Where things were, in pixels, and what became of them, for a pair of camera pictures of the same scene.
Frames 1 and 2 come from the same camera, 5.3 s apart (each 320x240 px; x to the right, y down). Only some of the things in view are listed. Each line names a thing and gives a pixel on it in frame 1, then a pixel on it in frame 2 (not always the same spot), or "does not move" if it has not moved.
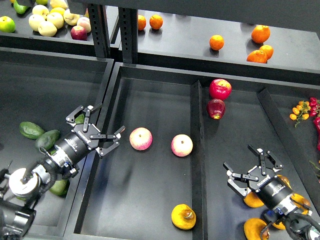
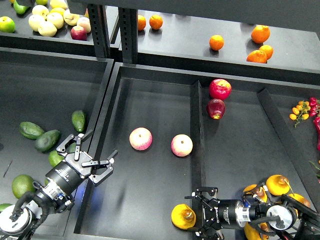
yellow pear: [183, 216] does not move
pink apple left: [140, 138] does not move
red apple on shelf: [78, 32] does not move
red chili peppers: [313, 107] does not move
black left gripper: [76, 144] -> [68, 176]
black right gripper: [273, 190] -> [217, 213]
